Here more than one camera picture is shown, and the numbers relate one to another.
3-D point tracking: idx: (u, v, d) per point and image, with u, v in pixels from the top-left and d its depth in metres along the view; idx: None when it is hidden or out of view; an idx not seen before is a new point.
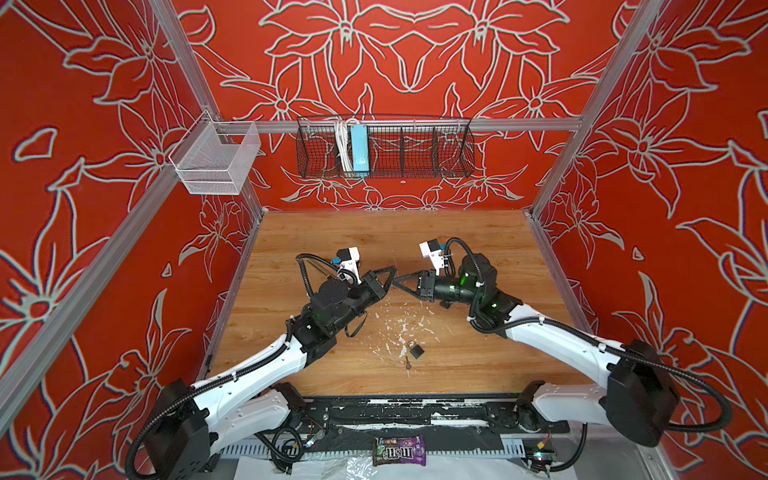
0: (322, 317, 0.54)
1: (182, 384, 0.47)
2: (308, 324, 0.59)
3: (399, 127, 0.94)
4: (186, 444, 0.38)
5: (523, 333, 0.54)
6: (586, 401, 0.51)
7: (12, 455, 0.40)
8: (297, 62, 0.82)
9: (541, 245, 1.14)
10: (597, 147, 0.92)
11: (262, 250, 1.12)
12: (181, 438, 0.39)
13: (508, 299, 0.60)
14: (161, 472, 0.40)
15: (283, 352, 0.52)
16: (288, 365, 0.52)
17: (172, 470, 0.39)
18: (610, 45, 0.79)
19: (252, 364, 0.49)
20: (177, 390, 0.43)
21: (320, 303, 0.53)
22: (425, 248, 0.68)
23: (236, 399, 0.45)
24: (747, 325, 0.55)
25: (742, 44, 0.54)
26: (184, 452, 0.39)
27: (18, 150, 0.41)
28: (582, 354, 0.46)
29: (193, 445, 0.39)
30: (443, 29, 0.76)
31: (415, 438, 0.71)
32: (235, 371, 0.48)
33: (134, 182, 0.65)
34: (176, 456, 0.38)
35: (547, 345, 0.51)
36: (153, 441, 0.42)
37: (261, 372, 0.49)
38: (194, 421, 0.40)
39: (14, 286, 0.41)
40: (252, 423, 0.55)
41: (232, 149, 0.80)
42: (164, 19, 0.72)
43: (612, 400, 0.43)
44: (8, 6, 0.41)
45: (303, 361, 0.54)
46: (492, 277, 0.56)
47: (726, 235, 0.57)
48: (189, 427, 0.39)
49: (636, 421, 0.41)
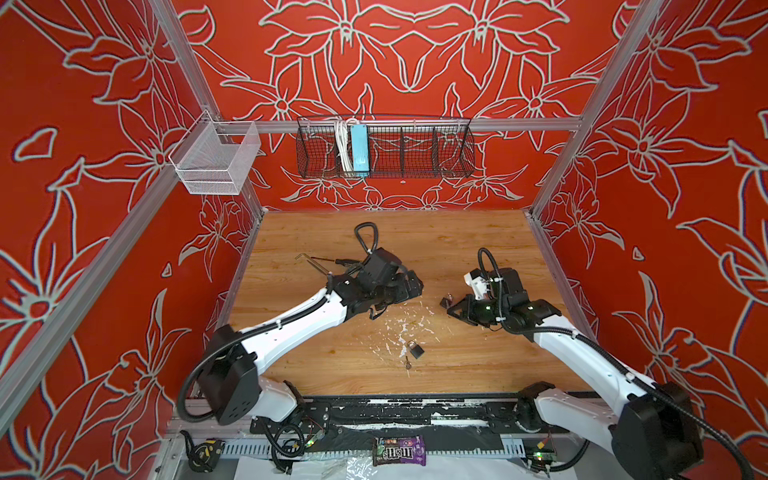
0: (376, 273, 0.59)
1: (231, 328, 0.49)
2: (348, 279, 0.58)
3: (399, 127, 0.94)
4: (237, 384, 0.40)
5: (552, 342, 0.54)
6: (592, 421, 0.51)
7: (12, 455, 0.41)
8: (297, 62, 0.82)
9: (541, 245, 1.14)
10: (597, 147, 0.92)
11: (262, 250, 1.12)
12: (232, 378, 0.40)
13: (547, 306, 0.60)
14: (218, 406, 0.41)
15: (323, 303, 0.52)
16: (329, 315, 0.52)
17: (227, 407, 0.41)
18: (610, 45, 0.79)
19: (294, 314, 0.49)
20: (225, 334, 0.44)
21: (378, 259, 0.58)
22: (468, 279, 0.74)
23: (283, 344, 0.46)
24: (747, 326, 0.55)
25: (742, 44, 0.54)
26: (238, 389, 0.40)
27: (18, 150, 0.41)
28: (605, 377, 0.45)
29: (244, 385, 0.41)
30: (443, 29, 0.76)
31: (415, 438, 0.71)
32: (279, 319, 0.48)
33: (134, 182, 0.65)
34: (229, 393, 0.40)
35: (574, 362, 0.50)
36: (209, 381, 0.44)
37: (303, 321, 0.49)
38: (243, 364, 0.41)
39: (14, 287, 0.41)
40: (275, 401, 0.57)
41: (232, 149, 0.80)
42: (164, 19, 0.72)
43: (622, 428, 0.42)
44: (7, 6, 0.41)
45: (342, 313, 0.54)
46: (514, 276, 0.64)
47: (726, 235, 0.57)
48: (239, 369, 0.40)
49: (641, 456, 0.40)
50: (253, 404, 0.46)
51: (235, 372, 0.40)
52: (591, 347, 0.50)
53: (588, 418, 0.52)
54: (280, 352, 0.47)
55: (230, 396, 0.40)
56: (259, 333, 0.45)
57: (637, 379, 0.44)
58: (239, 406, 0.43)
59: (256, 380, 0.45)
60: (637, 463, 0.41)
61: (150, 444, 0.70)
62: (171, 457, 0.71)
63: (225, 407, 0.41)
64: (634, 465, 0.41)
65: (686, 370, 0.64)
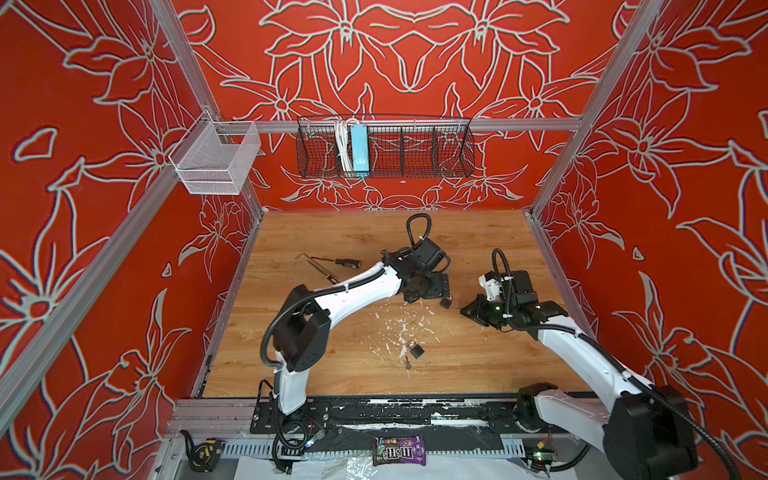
0: (428, 255, 0.65)
1: (304, 284, 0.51)
2: (400, 256, 0.63)
3: (399, 127, 0.94)
4: (315, 335, 0.46)
5: (553, 339, 0.55)
6: (588, 419, 0.51)
7: (12, 455, 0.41)
8: (297, 62, 0.82)
9: (541, 245, 1.14)
10: (597, 147, 0.92)
11: (262, 250, 1.12)
12: (309, 330, 0.46)
13: (554, 306, 0.61)
14: (296, 355, 0.47)
15: (382, 274, 0.57)
16: (386, 286, 0.57)
17: (303, 356, 0.47)
18: (610, 45, 0.79)
19: (358, 280, 0.55)
20: (300, 290, 0.50)
21: (430, 244, 0.65)
22: (481, 279, 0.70)
23: (349, 305, 0.52)
24: (747, 326, 0.55)
25: (742, 44, 0.54)
26: (314, 341, 0.47)
27: (18, 150, 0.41)
28: (601, 373, 0.46)
29: (319, 337, 0.47)
30: (443, 29, 0.76)
31: (415, 438, 0.71)
32: (347, 283, 0.54)
33: (134, 181, 0.65)
34: (307, 343, 0.46)
35: (573, 359, 0.51)
36: (285, 332, 0.50)
37: (366, 286, 0.54)
38: (318, 317, 0.46)
39: (14, 286, 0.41)
40: (299, 386, 0.60)
41: (232, 149, 0.80)
42: (164, 19, 0.72)
43: (612, 424, 0.42)
44: (7, 6, 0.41)
45: (397, 285, 0.59)
46: (525, 277, 0.66)
47: (727, 234, 0.57)
48: (315, 322, 0.46)
49: (629, 453, 0.40)
50: (320, 357, 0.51)
51: (312, 326, 0.46)
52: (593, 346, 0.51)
53: (583, 417, 0.52)
54: (346, 314, 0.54)
55: (306, 346, 0.46)
56: (328, 292, 0.51)
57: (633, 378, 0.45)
58: (311, 357, 0.50)
59: (327, 335, 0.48)
60: (624, 460, 0.41)
61: (150, 444, 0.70)
62: (171, 457, 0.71)
63: (301, 355, 0.47)
64: (619, 460, 0.42)
65: (686, 369, 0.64)
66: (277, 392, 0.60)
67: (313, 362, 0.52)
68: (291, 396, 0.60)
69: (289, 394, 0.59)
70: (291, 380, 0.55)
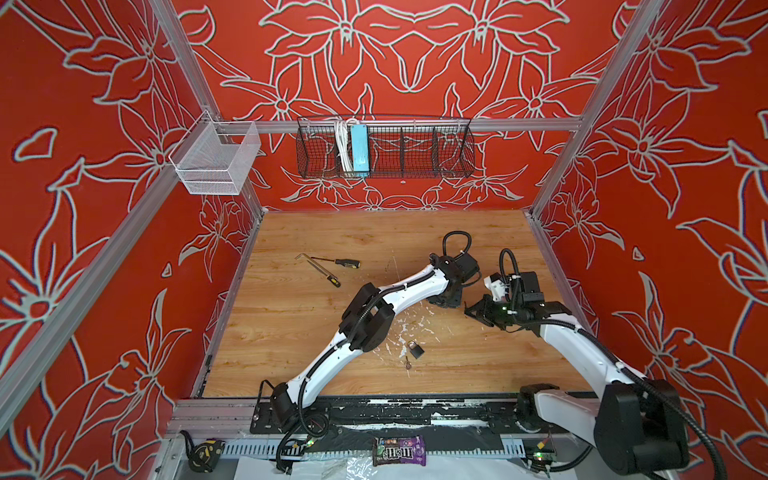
0: (467, 264, 0.77)
1: (373, 284, 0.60)
2: (447, 259, 0.73)
3: (399, 127, 0.94)
4: (383, 323, 0.58)
5: (555, 335, 0.56)
6: (583, 414, 0.51)
7: (12, 455, 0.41)
8: (297, 62, 0.82)
9: (541, 245, 1.14)
10: (597, 147, 0.92)
11: (261, 250, 1.12)
12: (377, 317, 0.58)
13: (558, 306, 0.62)
14: (363, 337, 0.61)
15: (432, 275, 0.68)
16: (436, 285, 0.68)
17: (370, 339, 0.59)
18: (610, 45, 0.79)
19: (414, 278, 0.66)
20: (370, 287, 0.62)
21: (469, 257, 0.78)
22: (486, 280, 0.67)
23: (406, 301, 0.63)
24: (747, 326, 0.55)
25: (742, 44, 0.54)
26: (380, 328, 0.59)
27: (18, 150, 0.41)
28: (596, 365, 0.47)
29: (384, 326, 0.59)
30: (443, 29, 0.76)
31: (415, 438, 0.71)
32: (405, 281, 0.65)
33: (134, 182, 0.65)
34: (374, 329, 0.59)
35: (570, 352, 0.53)
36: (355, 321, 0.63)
37: (420, 286, 0.65)
38: (386, 309, 0.58)
39: (14, 287, 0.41)
40: (329, 379, 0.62)
41: (232, 149, 0.80)
42: (164, 19, 0.72)
43: (603, 412, 0.43)
44: (7, 6, 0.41)
45: (444, 285, 0.70)
46: (533, 276, 0.68)
47: (727, 235, 0.57)
48: (383, 313, 0.58)
49: (616, 441, 0.41)
50: (380, 343, 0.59)
51: (381, 315, 0.58)
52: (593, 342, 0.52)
53: (579, 414, 0.52)
54: (402, 308, 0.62)
55: (374, 332, 0.59)
56: (391, 291, 0.62)
57: (628, 370, 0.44)
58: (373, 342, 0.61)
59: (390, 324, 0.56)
60: (612, 448, 0.42)
61: (150, 444, 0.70)
62: (171, 458, 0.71)
63: (367, 338, 0.60)
64: (608, 450, 0.42)
65: (686, 370, 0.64)
66: (307, 377, 0.65)
67: (374, 347, 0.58)
68: (320, 384, 0.65)
69: (320, 380, 0.64)
70: (337, 364, 0.63)
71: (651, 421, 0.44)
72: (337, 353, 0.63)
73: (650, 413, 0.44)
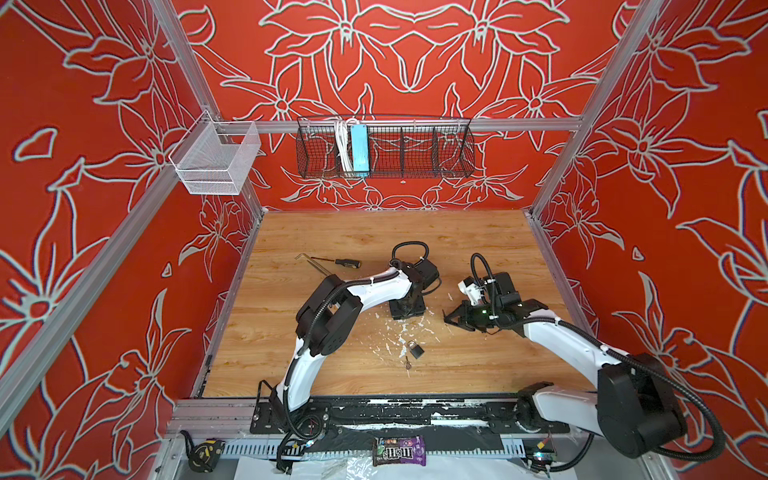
0: (428, 271, 0.76)
1: (336, 277, 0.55)
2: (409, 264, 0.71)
3: (399, 127, 0.94)
4: (345, 318, 0.51)
5: (539, 332, 0.58)
6: (585, 404, 0.51)
7: (12, 455, 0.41)
8: (297, 62, 0.82)
9: (541, 244, 1.14)
10: (597, 147, 0.92)
11: (261, 250, 1.12)
12: (340, 314, 0.52)
13: (537, 303, 0.64)
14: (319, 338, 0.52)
15: (396, 275, 0.66)
16: (400, 287, 0.65)
17: (327, 339, 0.52)
18: (610, 45, 0.79)
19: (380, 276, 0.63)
20: (332, 280, 0.55)
21: (430, 263, 0.77)
22: (461, 286, 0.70)
23: (371, 297, 0.58)
24: (747, 325, 0.55)
25: (742, 44, 0.54)
26: (342, 326, 0.52)
27: (18, 150, 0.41)
28: (584, 354, 0.48)
29: (346, 321, 0.52)
30: (443, 29, 0.76)
31: (415, 438, 0.71)
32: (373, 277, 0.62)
33: (134, 182, 0.65)
34: (335, 327, 0.52)
35: (557, 346, 0.54)
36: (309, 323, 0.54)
37: (386, 284, 0.62)
38: (351, 302, 0.52)
39: (14, 286, 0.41)
40: (309, 381, 0.63)
41: (232, 149, 0.80)
42: (164, 19, 0.72)
43: (601, 398, 0.44)
44: (7, 6, 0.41)
45: (406, 289, 0.67)
46: (507, 276, 0.69)
47: (727, 235, 0.57)
48: (347, 307, 0.52)
49: (622, 425, 0.41)
50: (338, 345, 0.56)
51: (344, 310, 0.52)
52: (575, 332, 0.53)
53: (579, 404, 0.52)
54: (367, 306, 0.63)
55: (335, 331, 0.51)
56: (357, 284, 0.57)
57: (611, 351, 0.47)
58: (333, 342, 0.53)
59: (353, 320, 0.54)
60: (618, 433, 0.42)
61: (150, 444, 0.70)
62: (171, 458, 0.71)
63: (327, 340, 0.52)
64: (617, 437, 0.43)
65: (686, 370, 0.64)
66: (286, 385, 0.62)
67: (336, 347, 0.56)
68: (300, 388, 0.61)
69: (300, 384, 0.60)
70: (306, 367, 0.57)
71: (646, 398, 0.45)
72: (304, 359, 0.56)
73: (643, 389, 0.46)
